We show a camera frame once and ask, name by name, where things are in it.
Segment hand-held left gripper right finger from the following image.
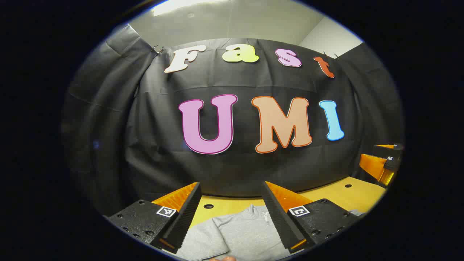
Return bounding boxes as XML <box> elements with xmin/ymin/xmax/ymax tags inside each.
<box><xmin>262</xmin><ymin>181</ymin><xmax>360</xmax><ymax>253</ymax></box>

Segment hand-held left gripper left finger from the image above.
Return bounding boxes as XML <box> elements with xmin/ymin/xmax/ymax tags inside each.
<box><xmin>108</xmin><ymin>182</ymin><xmax>202</xmax><ymax>254</ymax></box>

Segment grey zip-neck sweatshirt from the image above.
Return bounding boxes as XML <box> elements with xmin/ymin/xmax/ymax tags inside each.
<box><xmin>161</xmin><ymin>204</ymin><xmax>363</xmax><ymax>261</ymax></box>

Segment black backdrop cloth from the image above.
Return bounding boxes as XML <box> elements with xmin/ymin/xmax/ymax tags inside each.
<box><xmin>62</xmin><ymin>24</ymin><xmax>405</xmax><ymax>218</ymax></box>

